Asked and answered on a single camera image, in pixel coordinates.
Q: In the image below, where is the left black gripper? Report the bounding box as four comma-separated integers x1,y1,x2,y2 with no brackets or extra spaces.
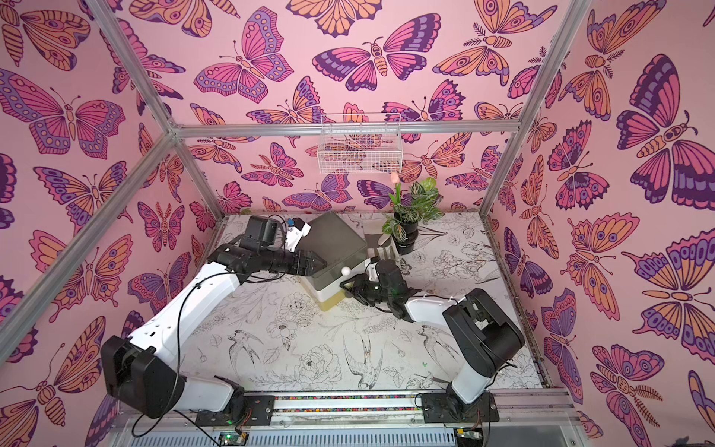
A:
261,250,329,278

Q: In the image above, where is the grey cream three-drawer chest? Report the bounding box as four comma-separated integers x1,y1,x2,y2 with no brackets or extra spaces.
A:
297,212,368,311

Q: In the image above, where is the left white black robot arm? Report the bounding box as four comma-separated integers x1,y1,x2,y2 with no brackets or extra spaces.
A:
101,216,327,423

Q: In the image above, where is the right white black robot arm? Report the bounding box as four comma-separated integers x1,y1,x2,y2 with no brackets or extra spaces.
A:
340,259,525,406

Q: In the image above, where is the potted green plant pink tulip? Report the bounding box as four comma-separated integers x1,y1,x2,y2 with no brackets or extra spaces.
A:
382,171,444,255

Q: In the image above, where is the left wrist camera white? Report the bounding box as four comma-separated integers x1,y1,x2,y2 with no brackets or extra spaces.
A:
284,218,311,253

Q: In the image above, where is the white wire wall basket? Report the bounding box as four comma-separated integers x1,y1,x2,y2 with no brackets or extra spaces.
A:
315,113,404,174

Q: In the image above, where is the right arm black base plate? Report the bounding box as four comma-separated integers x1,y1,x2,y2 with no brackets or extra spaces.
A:
417,392,500,425

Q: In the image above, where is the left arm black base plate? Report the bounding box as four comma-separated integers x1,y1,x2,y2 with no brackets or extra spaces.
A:
195,395,276,428

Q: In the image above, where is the aluminium front rail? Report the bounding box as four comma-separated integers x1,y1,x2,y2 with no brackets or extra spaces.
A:
119,390,576,431

